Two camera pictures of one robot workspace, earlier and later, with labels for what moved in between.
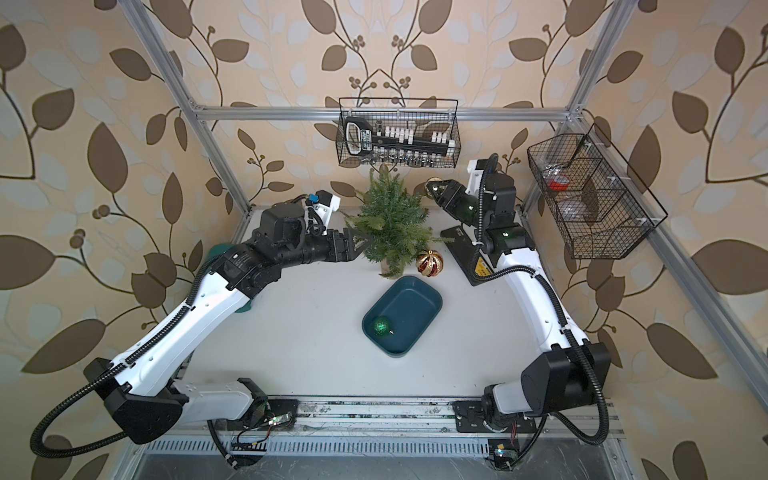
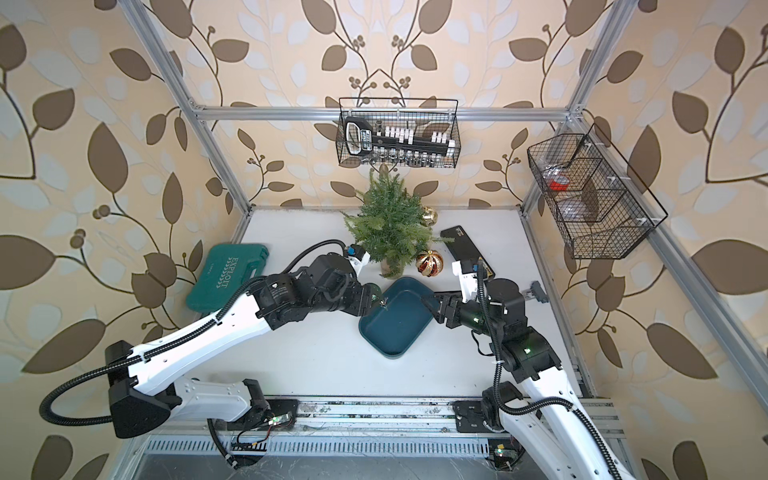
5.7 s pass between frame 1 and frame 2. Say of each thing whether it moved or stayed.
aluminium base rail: stayed
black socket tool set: stayed
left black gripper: moved
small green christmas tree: stayed
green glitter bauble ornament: moved
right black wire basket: stayed
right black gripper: moved
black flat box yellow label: stayed
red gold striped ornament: stayed
